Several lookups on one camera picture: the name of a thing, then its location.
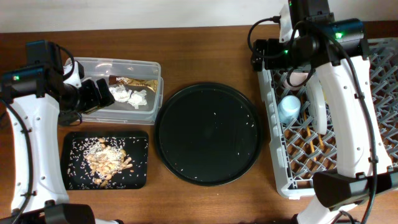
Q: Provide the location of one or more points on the blue plastic cup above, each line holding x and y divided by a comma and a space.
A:
288, 109

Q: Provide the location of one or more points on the grey plate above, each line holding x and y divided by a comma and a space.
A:
317, 107

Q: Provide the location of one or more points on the food scraps pile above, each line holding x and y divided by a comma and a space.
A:
106, 158

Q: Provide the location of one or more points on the round black tray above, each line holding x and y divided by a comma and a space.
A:
208, 134

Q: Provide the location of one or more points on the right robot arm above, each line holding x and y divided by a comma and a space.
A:
338, 55

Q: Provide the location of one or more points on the pink plastic cup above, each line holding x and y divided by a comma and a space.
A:
296, 78

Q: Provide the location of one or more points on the yellow bowl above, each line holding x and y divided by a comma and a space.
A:
324, 95

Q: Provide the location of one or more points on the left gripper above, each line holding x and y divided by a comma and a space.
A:
90, 87

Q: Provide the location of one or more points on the brown snack wrapper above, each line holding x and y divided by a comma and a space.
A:
151, 84

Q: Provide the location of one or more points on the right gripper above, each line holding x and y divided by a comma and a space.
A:
272, 48

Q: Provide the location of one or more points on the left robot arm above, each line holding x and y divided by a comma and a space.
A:
38, 98

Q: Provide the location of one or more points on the wooden chopstick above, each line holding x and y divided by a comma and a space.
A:
320, 140
308, 130

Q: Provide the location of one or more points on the clear plastic bin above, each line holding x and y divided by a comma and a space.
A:
118, 112

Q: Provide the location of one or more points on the grey dishwasher rack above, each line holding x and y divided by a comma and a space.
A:
292, 159

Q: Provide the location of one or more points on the white tissue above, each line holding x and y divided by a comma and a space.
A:
137, 99
120, 93

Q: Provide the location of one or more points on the black rectangular tray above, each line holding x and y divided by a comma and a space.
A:
76, 171

